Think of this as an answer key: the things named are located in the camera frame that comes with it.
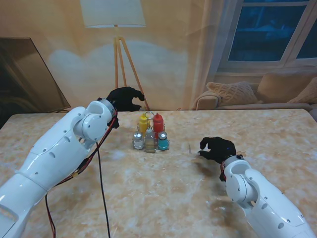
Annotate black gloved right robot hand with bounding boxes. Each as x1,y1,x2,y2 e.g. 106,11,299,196
198,136,237,166

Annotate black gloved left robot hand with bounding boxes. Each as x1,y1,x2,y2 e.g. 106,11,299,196
106,86,146,112

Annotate yellow mustard squeeze bottle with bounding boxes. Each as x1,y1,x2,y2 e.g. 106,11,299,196
138,113,151,134

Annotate red ketchup squeeze bottle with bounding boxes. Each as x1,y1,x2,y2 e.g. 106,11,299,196
153,113,165,139

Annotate clear salt shaker silver cap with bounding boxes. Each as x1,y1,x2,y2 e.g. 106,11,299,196
133,130,145,150

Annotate clear square oil bottle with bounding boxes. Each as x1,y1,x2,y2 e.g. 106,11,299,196
144,126,157,154

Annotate teal shaker with silver cap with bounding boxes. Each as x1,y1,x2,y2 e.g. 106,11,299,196
158,131,170,151

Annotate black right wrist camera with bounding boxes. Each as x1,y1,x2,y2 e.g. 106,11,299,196
219,164,227,183

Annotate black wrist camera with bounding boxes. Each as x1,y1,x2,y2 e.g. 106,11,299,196
219,164,227,183
108,116,120,130

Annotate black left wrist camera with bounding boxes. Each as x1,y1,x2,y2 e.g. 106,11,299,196
108,116,120,130

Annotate chrome wire condiment rack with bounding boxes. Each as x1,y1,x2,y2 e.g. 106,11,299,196
132,111,171,154

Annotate red and black left arm cables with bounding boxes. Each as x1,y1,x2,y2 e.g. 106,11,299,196
44,116,120,238

